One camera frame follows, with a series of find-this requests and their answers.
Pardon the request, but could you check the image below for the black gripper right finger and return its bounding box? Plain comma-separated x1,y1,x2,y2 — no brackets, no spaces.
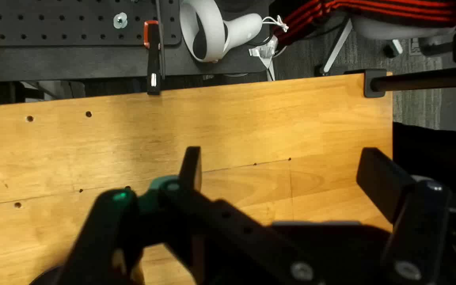
356,147,451,285

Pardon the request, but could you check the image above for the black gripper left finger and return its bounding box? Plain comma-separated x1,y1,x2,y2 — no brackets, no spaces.
30,146,323,285

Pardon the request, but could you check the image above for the black pole with base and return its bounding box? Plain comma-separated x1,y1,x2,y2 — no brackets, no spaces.
364,68,456,98

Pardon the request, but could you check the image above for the white VR controller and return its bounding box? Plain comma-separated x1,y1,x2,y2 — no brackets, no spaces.
179,0,288,81

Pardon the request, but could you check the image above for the orange black bar clamp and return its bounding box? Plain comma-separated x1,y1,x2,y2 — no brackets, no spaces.
143,19,162,95

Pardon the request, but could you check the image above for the black perforated board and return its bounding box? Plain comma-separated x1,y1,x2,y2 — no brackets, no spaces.
0,0,273,105

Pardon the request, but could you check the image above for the red striped cable bundle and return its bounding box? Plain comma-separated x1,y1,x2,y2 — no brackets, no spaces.
273,0,456,48

